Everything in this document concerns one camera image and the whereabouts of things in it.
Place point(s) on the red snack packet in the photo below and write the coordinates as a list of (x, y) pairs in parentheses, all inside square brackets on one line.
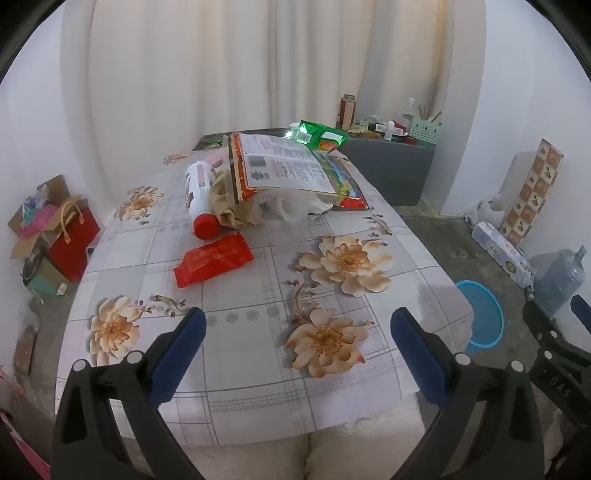
[(212, 258)]

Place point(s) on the clear plastic ladle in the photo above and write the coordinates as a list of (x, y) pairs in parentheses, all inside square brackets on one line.
[(409, 108)]

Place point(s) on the grey cabinet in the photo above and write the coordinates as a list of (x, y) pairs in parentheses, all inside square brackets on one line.
[(392, 170)]

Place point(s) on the white bottle with red cap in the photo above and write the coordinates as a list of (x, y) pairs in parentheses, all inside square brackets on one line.
[(198, 184)]

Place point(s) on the green gift box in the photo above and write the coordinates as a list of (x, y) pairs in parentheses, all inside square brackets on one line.
[(41, 277)]

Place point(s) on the red gift bag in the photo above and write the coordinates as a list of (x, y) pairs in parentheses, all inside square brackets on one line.
[(74, 244)]

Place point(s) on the cardboard box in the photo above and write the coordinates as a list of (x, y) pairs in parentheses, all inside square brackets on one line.
[(51, 189)]

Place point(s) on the large colourful snack bag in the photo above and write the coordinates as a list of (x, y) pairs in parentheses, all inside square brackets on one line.
[(286, 166)]

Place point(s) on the white fleece clothing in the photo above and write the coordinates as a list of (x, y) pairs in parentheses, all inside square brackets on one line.
[(332, 457)]

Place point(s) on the pink cloth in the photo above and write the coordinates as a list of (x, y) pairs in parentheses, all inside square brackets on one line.
[(32, 461)]

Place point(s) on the checkered tile box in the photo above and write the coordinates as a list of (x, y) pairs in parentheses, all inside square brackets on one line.
[(535, 184)]

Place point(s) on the white tissue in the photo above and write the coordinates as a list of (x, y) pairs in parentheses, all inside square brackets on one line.
[(295, 205)]

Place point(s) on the brown board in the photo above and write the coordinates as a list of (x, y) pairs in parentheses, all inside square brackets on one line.
[(25, 350)]

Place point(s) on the brown paper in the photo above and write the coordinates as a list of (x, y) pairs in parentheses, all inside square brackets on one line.
[(231, 207)]

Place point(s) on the wrapped pack of bottles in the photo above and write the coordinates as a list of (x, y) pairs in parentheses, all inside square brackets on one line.
[(503, 254)]

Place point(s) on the shiny green snack bag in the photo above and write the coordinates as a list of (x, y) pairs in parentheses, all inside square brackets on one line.
[(318, 131)]

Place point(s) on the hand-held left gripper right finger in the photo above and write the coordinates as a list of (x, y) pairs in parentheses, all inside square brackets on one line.
[(415, 355)]

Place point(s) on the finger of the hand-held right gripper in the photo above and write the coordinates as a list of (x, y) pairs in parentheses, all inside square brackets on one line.
[(582, 307), (540, 327)]

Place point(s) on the blue water jug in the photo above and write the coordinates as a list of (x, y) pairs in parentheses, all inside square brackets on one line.
[(558, 281)]

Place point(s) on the small green packet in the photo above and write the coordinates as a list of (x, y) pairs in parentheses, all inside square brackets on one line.
[(212, 144)]

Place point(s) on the blue plastic wastebasket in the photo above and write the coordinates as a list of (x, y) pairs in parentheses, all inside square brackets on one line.
[(485, 318)]

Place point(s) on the small white bottle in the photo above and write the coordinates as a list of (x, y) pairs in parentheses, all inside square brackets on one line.
[(391, 129)]

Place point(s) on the white plastic bag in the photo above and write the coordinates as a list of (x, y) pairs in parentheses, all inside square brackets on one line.
[(485, 210)]

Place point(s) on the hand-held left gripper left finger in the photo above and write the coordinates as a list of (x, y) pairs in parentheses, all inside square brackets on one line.
[(182, 355)]

